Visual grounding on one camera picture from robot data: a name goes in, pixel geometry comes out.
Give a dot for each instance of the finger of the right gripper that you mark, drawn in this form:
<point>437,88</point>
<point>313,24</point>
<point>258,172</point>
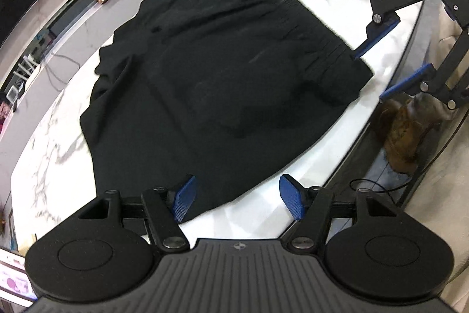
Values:
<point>410,85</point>
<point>379,27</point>

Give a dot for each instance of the black garment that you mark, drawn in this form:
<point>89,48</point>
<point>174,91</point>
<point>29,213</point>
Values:
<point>227,91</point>

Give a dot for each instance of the white wifi router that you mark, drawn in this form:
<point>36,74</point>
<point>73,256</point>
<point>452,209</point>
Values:
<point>25,67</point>

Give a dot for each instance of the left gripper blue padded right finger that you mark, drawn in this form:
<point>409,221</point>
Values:
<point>311,209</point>

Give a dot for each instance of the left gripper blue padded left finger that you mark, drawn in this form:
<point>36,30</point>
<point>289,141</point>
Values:
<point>164,211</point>

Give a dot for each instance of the phone on white stand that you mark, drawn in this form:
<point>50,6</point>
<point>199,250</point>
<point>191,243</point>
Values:
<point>15,285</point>

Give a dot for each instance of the brown boot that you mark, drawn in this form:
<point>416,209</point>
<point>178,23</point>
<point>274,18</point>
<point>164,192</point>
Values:
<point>410,124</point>

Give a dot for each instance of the white marble media console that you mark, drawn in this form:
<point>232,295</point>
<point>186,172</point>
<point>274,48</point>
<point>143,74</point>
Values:
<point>67,56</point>

